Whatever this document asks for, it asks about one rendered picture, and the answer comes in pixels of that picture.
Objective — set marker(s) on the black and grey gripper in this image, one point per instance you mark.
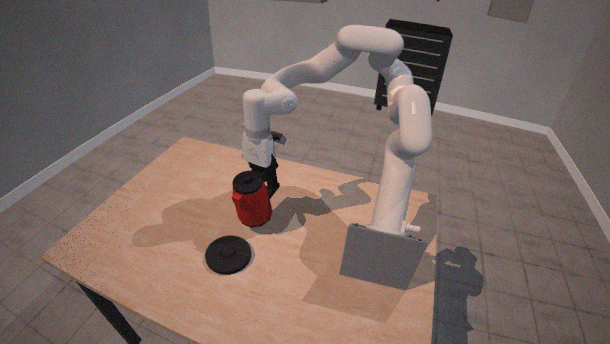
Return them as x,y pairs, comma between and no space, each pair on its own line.
260,152

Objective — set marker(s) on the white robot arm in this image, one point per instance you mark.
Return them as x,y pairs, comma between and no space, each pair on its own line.
413,138

